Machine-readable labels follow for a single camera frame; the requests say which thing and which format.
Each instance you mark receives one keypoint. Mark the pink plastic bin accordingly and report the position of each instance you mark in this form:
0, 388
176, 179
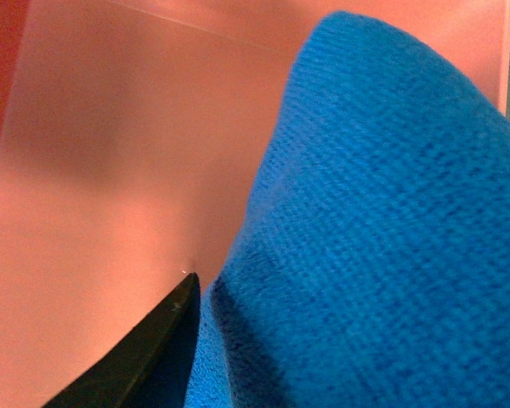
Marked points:
131, 137

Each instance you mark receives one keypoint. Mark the blue microfiber cloth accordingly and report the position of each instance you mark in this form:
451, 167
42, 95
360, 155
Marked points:
373, 265

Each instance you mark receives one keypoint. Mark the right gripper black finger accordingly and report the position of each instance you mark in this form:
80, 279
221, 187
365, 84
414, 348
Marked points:
151, 365

